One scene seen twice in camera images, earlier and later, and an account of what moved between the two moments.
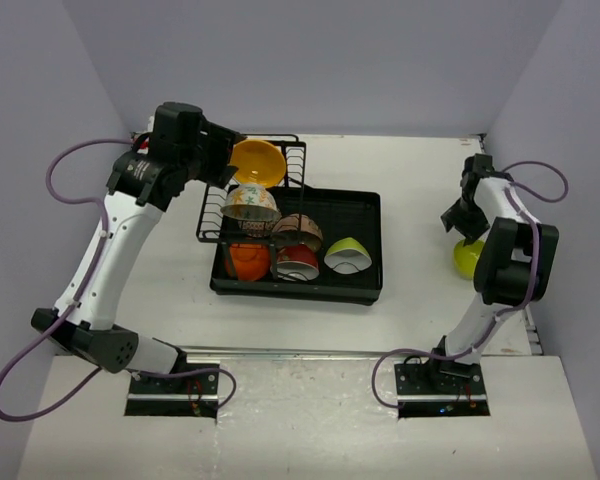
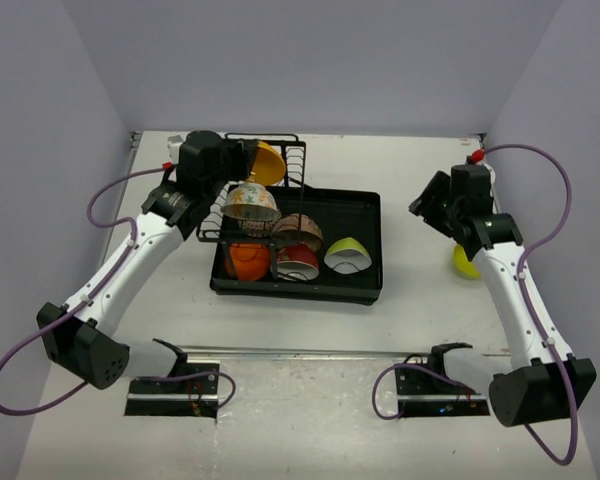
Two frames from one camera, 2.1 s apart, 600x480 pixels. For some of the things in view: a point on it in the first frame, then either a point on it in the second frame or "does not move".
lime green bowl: x=347 y=257 does not move
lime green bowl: x=466 y=256 does not move
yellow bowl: x=258 y=162 does not move
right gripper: x=470 y=231 to x=426 y=205
